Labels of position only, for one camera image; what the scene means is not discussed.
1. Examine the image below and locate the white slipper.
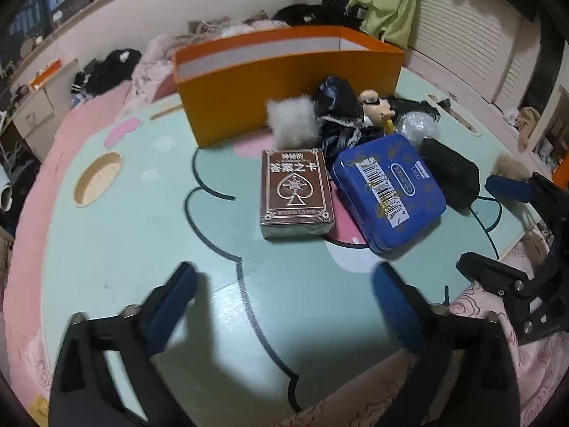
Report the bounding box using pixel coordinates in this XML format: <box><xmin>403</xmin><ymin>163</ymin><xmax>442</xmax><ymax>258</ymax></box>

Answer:
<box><xmin>0</xmin><ymin>160</ymin><xmax>14</xmax><ymax>212</ymax></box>

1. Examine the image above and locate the brown card box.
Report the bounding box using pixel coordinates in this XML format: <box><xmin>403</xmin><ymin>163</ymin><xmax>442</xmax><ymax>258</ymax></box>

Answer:
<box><xmin>259</xmin><ymin>147</ymin><xmax>335</xmax><ymax>240</ymax></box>

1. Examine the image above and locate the small orange box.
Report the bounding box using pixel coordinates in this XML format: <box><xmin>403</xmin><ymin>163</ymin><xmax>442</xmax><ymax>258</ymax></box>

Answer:
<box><xmin>30</xmin><ymin>59</ymin><xmax>63</xmax><ymax>90</ymax></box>

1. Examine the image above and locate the small black clothes pile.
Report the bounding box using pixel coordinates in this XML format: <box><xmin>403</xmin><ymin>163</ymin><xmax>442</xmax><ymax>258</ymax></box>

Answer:
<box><xmin>71</xmin><ymin>49</ymin><xmax>143</xmax><ymax>96</ymax></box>

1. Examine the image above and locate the white fluffy pompom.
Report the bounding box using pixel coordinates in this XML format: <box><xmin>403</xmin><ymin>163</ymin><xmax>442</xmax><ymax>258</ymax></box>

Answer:
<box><xmin>266</xmin><ymin>98</ymin><xmax>317</xmax><ymax>148</ymax></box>

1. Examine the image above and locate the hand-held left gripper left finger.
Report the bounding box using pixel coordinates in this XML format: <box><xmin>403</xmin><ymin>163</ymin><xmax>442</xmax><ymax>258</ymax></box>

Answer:
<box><xmin>48</xmin><ymin>262</ymin><xmax>198</xmax><ymax>427</ymax></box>

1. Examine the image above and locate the blue metal tin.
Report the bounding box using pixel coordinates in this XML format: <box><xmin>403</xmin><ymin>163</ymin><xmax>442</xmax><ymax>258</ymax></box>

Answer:
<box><xmin>331</xmin><ymin>132</ymin><xmax>447</xmax><ymax>253</ymax></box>

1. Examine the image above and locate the chrome reflector cup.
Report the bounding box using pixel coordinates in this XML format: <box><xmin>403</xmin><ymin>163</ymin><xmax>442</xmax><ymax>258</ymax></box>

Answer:
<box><xmin>393</xmin><ymin>111</ymin><xmax>441</xmax><ymax>143</ymax></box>

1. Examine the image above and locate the beige fluffy pompom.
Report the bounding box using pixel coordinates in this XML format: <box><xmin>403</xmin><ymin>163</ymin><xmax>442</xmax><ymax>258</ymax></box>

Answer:
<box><xmin>491</xmin><ymin>153</ymin><xmax>532</xmax><ymax>181</ymax></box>

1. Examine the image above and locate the beige cloth bundle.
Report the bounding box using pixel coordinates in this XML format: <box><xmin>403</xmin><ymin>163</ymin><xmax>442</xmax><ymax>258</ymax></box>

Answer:
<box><xmin>518</xmin><ymin>107</ymin><xmax>543</xmax><ymax>149</ymax></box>

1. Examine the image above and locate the large black clothes pile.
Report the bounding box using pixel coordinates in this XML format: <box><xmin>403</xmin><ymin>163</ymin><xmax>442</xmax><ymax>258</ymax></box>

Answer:
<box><xmin>271</xmin><ymin>0</ymin><xmax>369</xmax><ymax>32</ymax></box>

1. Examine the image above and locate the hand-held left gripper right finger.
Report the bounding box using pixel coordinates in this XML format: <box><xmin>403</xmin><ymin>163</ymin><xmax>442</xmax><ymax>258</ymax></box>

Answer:
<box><xmin>372</xmin><ymin>262</ymin><xmax>521</xmax><ymax>427</ymax></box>

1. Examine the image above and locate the pink floral blanket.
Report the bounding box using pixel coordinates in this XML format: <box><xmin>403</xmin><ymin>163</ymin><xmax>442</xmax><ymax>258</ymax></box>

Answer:
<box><xmin>131</xmin><ymin>18</ymin><xmax>289</xmax><ymax>94</ymax></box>

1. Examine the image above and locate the mint cartoon desktop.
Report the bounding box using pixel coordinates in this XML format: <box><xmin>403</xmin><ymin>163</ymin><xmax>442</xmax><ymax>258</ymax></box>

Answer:
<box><xmin>42</xmin><ymin>64</ymin><xmax>541</xmax><ymax>414</ymax></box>

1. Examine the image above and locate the orange cardboard box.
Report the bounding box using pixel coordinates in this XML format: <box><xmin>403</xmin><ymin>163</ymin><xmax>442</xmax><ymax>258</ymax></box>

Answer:
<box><xmin>174</xmin><ymin>27</ymin><xmax>405</xmax><ymax>148</ymax></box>

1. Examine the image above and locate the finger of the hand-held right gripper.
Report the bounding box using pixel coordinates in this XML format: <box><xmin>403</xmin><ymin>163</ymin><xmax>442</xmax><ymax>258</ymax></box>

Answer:
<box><xmin>457</xmin><ymin>253</ymin><xmax>534</xmax><ymax>303</ymax></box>
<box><xmin>484</xmin><ymin>171</ymin><xmax>561</xmax><ymax>232</ymax></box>

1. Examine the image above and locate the black pouch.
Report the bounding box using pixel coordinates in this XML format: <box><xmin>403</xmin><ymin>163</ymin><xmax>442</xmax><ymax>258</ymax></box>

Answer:
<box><xmin>420</xmin><ymin>138</ymin><xmax>482</xmax><ymax>210</ymax></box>

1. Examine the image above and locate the dark lace-trimmed cloth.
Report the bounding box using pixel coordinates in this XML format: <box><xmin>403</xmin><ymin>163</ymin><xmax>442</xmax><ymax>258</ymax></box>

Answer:
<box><xmin>311</xmin><ymin>75</ymin><xmax>387</xmax><ymax>163</ymax></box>

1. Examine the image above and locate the dog figure keychain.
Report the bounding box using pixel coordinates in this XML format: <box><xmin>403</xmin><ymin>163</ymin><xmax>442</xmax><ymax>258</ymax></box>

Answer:
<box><xmin>358</xmin><ymin>89</ymin><xmax>398</xmax><ymax>134</ymax></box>

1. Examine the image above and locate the beige garment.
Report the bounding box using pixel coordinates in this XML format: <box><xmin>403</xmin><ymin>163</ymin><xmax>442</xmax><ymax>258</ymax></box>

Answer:
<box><xmin>189</xmin><ymin>18</ymin><xmax>250</xmax><ymax>38</ymax></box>

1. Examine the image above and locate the white open shelf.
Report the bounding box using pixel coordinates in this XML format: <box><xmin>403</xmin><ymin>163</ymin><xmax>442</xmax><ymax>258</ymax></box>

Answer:
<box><xmin>529</xmin><ymin>89</ymin><xmax>569</xmax><ymax>174</ymax></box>

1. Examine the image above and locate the white drawer cabinet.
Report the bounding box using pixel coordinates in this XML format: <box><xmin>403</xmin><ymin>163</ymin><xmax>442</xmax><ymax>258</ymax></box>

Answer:
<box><xmin>11</xmin><ymin>58</ymin><xmax>81</xmax><ymax>161</ymax></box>

